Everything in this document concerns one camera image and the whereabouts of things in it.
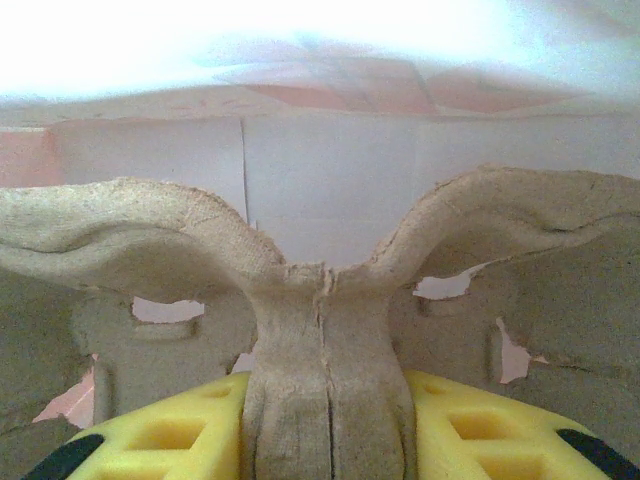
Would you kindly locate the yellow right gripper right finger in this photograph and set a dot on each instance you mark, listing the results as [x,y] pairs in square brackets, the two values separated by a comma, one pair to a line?
[500,440]

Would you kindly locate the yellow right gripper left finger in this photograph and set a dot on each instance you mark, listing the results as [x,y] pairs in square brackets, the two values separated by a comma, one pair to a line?
[165,435]

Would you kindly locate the red white paper bag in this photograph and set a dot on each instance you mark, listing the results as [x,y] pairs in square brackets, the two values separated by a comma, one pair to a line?
[325,175]

